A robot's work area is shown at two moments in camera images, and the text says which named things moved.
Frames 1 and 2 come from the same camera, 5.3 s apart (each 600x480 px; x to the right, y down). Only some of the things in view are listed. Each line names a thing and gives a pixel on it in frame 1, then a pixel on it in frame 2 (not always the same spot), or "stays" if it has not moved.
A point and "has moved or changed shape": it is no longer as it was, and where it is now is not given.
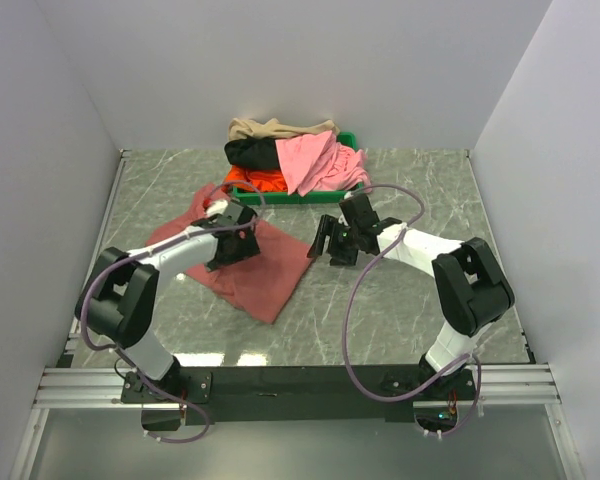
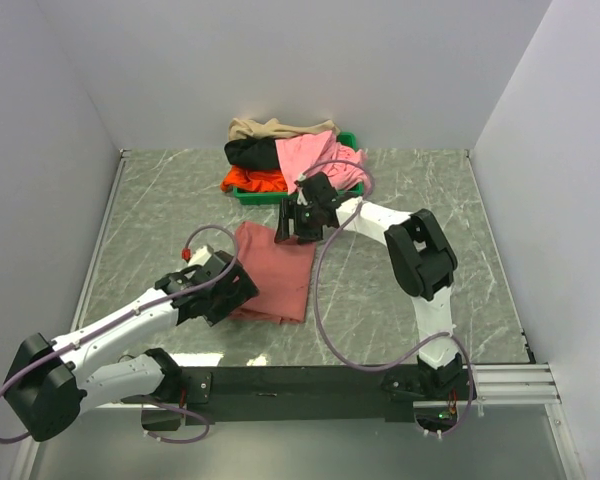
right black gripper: (329, 226) -> (291, 210)
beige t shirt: (239, 129) stays
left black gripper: (247, 248) -> (241, 290)
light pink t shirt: (315, 162) stays
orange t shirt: (262, 178) stays
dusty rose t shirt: (264, 284) has moved or changed shape
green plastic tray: (251, 197) stays
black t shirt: (257, 152) stays
